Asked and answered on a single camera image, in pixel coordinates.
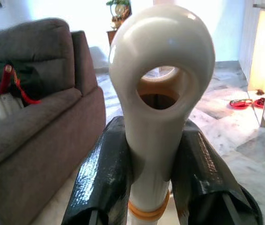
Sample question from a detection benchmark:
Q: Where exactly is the red slipper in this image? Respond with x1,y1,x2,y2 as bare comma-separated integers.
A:
229,98,253,110
253,97,265,110

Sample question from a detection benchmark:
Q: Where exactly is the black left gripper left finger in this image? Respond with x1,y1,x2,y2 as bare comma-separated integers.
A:
61,116,133,225

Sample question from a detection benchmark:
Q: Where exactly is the grey fabric sofa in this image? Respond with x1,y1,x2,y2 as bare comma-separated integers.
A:
0,18,107,225

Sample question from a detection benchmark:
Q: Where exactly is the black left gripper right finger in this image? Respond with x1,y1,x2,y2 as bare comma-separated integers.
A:
171,120,263,225

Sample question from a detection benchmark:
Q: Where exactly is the ornamental clock with greenery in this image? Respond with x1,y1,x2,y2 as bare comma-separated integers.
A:
106,0,133,30

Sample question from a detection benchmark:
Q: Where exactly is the brown wooden side table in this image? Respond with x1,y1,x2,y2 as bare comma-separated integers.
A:
106,30,119,47

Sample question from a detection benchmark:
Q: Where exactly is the white broom handle with hole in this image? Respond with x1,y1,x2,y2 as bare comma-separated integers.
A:
108,5,217,225

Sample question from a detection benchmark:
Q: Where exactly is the white cabinet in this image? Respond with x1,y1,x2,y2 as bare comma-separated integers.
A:
239,0,265,165

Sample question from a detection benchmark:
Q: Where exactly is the dark bag with red strap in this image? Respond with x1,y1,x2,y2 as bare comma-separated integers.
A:
0,60,44,109

